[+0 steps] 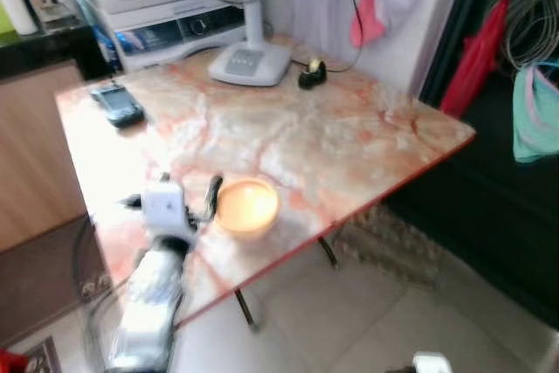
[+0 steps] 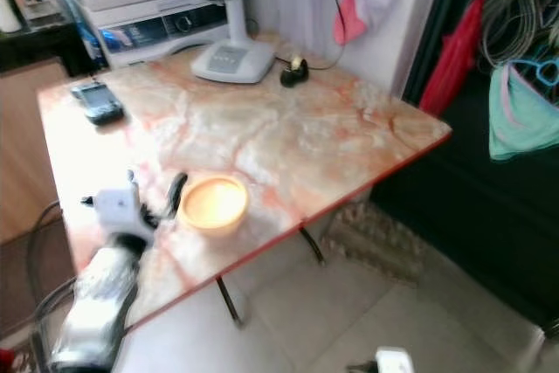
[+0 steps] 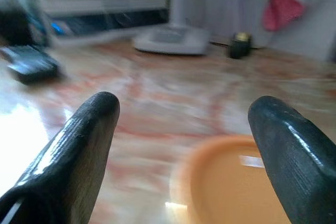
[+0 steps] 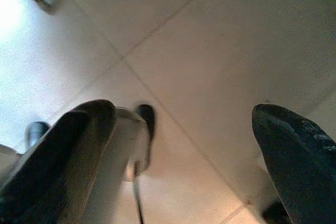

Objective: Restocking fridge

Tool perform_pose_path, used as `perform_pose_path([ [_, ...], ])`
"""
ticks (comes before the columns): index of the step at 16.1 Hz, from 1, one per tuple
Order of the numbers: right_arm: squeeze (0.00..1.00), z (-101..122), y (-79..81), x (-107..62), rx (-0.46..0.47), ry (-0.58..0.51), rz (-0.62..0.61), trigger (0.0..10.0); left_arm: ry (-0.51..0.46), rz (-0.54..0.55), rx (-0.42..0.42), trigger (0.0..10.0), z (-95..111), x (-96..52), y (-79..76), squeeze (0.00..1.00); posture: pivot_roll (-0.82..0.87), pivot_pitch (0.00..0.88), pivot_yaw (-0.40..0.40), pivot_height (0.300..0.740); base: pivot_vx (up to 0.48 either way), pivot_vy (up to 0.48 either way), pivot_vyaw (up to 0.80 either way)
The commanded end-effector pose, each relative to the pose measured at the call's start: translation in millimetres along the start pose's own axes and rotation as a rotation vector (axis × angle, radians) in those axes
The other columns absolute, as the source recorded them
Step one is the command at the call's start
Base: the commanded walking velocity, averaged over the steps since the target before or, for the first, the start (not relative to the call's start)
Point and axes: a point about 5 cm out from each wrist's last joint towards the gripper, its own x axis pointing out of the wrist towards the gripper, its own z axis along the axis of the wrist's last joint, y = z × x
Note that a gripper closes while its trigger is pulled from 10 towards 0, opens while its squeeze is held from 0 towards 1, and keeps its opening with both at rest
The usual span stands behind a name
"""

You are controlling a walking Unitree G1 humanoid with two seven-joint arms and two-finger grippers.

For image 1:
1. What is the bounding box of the orange plastic bowl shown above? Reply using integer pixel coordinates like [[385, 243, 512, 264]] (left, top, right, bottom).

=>
[[214, 176, 281, 239]]

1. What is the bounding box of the black metal table leg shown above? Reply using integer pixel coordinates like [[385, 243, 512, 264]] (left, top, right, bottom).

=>
[[234, 290, 259, 331], [318, 235, 341, 270]]

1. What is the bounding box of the dark grey handheld phone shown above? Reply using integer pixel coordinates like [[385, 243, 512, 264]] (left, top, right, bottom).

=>
[[90, 82, 147, 128]]

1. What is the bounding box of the white desk fan black grille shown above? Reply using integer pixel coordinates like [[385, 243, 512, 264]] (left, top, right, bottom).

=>
[[173, 0, 294, 87]]

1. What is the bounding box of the small black yellow device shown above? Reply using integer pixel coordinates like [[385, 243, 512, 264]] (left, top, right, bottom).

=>
[[298, 59, 328, 90]]

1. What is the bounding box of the white washing machine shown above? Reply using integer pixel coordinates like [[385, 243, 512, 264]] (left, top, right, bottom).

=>
[[87, 0, 263, 73]]

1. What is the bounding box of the light wood cabinet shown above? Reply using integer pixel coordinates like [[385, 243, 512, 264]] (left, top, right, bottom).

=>
[[0, 59, 89, 253]]

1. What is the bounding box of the grey patterned floor mat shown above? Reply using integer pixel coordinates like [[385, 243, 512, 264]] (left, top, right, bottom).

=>
[[336, 205, 443, 292]]

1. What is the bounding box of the teal green hanging garment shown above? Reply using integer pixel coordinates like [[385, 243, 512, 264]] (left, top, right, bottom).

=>
[[513, 63, 559, 164]]

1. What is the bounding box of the pink hanging cloth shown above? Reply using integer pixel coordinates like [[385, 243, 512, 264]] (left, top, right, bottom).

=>
[[349, 0, 388, 49]]

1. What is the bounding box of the white plastic bottle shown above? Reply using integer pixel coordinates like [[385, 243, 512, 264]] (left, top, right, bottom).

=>
[[0, 0, 41, 38]]

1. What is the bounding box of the red hanging cloth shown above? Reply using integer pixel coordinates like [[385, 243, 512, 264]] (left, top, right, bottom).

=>
[[439, 0, 511, 120]]

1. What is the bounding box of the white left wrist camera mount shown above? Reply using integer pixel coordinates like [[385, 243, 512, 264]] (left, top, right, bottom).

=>
[[140, 182, 196, 243]]

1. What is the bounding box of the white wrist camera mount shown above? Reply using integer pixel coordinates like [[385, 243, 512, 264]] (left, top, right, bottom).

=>
[[140, 182, 196, 243], [411, 351, 453, 373]]

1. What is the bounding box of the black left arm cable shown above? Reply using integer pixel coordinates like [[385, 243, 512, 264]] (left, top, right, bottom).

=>
[[73, 193, 144, 321]]

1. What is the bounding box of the thin black power cord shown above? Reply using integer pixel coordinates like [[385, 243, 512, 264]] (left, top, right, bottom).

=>
[[291, 0, 366, 73]]

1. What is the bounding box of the grey coiled cable bundle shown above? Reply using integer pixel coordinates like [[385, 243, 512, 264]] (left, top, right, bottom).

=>
[[502, 0, 559, 70]]

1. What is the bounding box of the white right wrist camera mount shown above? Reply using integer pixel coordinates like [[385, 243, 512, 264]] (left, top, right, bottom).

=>
[[411, 351, 453, 373]]

